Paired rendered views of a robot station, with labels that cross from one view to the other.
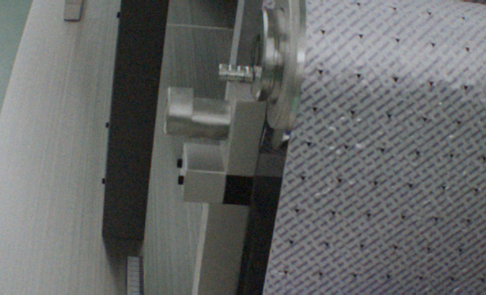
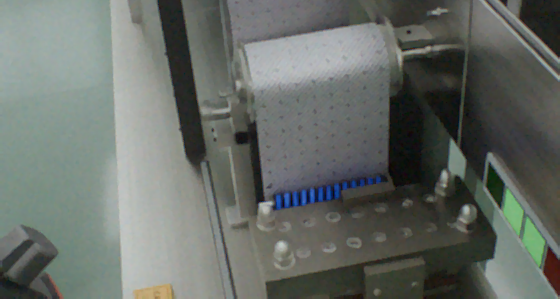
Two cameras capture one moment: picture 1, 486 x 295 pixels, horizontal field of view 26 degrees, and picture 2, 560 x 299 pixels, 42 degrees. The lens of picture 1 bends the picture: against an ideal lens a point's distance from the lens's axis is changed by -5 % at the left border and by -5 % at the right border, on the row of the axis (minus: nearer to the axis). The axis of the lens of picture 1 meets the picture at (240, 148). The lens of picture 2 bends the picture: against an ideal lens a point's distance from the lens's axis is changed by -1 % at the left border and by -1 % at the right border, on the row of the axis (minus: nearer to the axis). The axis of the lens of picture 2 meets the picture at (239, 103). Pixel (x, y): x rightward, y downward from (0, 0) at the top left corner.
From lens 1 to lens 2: 0.45 m
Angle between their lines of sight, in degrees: 8
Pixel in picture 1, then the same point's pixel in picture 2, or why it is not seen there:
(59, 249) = (165, 168)
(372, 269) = (309, 162)
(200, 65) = (214, 36)
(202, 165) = (223, 130)
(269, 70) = (240, 93)
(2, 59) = (94, 16)
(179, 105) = (206, 109)
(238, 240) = (247, 157)
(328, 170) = (276, 127)
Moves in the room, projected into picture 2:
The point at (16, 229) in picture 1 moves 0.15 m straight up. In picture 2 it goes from (141, 163) to (129, 110)
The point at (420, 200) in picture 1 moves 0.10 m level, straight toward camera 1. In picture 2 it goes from (322, 129) to (318, 166)
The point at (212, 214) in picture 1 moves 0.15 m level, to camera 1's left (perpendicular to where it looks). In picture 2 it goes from (233, 149) to (154, 157)
